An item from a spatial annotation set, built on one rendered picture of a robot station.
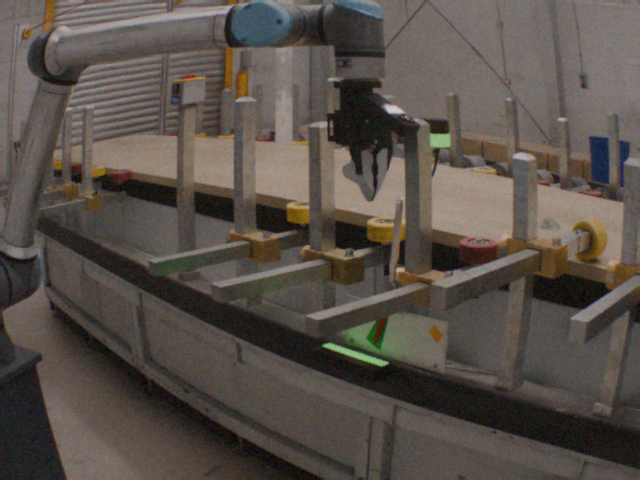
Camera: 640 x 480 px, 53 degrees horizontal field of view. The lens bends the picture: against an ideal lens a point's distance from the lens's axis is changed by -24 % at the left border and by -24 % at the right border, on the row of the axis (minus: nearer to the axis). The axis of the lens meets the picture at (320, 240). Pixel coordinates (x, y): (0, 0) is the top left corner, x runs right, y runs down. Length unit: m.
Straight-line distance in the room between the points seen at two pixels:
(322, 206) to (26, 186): 0.71
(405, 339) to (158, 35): 0.72
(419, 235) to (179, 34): 0.56
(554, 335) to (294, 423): 1.00
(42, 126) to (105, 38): 0.36
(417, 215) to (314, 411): 0.90
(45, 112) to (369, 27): 0.76
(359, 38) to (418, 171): 0.26
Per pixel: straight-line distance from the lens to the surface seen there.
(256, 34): 1.23
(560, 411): 1.25
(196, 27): 1.29
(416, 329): 1.44
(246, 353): 1.93
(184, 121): 1.96
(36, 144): 1.70
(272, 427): 2.36
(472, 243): 1.51
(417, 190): 1.39
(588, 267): 1.40
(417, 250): 1.41
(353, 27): 1.33
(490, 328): 1.61
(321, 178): 1.57
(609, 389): 1.21
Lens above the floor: 1.25
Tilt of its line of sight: 13 degrees down
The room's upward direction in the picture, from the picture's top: 1 degrees counter-clockwise
